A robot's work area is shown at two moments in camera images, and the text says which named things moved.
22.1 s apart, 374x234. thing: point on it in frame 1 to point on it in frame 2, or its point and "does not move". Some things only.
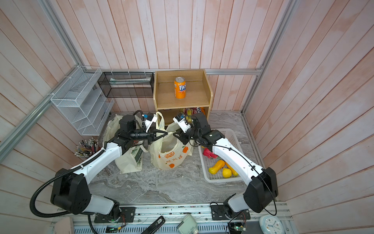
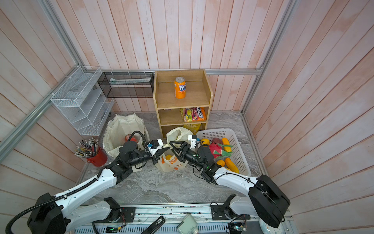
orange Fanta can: x=180 y=87 does not move
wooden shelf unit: x=186 y=91 does not move
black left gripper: x=151 y=134 to x=156 y=157
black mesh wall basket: x=127 y=84 does not move
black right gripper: x=182 y=137 to x=183 y=151
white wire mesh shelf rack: x=84 y=101 does not move
